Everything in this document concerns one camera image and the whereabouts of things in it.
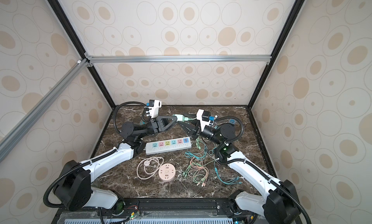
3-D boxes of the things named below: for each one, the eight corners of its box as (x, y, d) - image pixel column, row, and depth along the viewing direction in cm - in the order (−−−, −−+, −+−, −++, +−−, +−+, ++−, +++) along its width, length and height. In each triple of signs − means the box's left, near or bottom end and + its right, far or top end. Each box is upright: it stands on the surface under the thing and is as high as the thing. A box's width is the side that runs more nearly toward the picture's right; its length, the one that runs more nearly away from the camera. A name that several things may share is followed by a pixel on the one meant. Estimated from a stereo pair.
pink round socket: (158, 182, 84) (157, 180, 81) (160, 165, 90) (159, 163, 88) (175, 182, 84) (174, 180, 81) (176, 165, 90) (175, 163, 88)
